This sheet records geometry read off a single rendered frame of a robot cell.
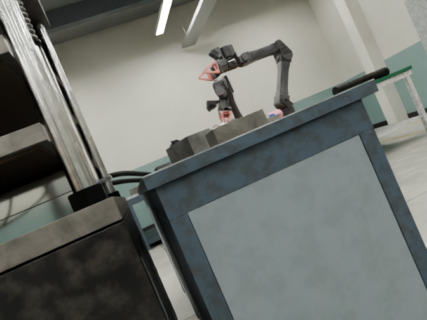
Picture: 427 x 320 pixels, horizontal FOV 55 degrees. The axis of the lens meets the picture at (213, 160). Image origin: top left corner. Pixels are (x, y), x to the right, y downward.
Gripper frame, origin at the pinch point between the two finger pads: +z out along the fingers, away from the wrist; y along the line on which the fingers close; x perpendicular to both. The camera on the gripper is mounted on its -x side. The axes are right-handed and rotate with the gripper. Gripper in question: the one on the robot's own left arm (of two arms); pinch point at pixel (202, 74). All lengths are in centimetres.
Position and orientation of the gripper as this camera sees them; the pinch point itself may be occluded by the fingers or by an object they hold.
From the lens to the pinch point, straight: 216.6
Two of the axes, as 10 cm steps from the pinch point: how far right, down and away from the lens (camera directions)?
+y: 3.1, -1.4, -9.4
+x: 4.1, 9.1, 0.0
